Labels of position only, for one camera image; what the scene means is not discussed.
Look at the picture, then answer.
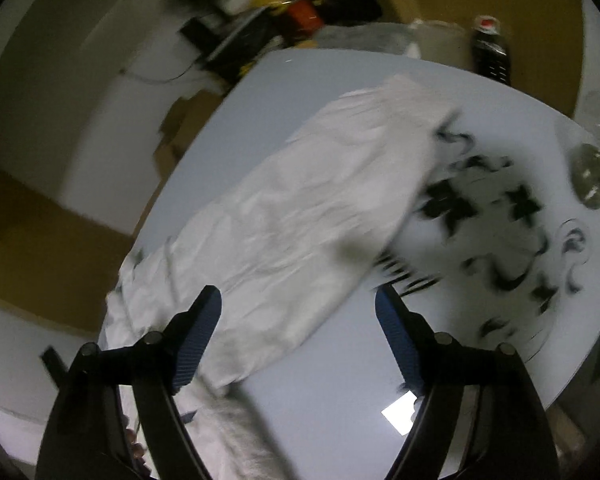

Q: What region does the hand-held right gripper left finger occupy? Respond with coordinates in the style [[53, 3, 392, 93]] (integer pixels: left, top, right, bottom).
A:
[[35, 285, 223, 480]]

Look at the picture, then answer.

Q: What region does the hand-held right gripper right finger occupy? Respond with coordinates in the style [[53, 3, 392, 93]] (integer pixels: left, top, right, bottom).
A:
[[374, 285, 561, 480]]

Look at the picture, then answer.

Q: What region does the white garment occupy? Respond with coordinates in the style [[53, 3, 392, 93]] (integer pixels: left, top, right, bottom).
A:
[[97, 74, 461, 480]]

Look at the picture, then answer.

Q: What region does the brown cardboard box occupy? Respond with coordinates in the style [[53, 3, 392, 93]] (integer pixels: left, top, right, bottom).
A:
[[152, 87, 226, 181]]

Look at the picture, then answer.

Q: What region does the yellow black machine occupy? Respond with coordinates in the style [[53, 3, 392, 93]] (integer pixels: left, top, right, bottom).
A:
[[180, 7, 291, 81]]

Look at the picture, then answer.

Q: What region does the dark bottle with red cap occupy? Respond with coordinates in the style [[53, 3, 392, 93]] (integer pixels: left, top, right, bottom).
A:
[[471, 14, 512, 86]]

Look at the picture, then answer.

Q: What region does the grey cloth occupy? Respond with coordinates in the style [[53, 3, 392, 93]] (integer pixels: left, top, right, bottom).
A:
[[312, 22, 421, 58]]

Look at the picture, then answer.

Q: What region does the black cable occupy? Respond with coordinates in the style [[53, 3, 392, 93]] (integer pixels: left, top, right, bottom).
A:
[[122, 57, 206, 83]]

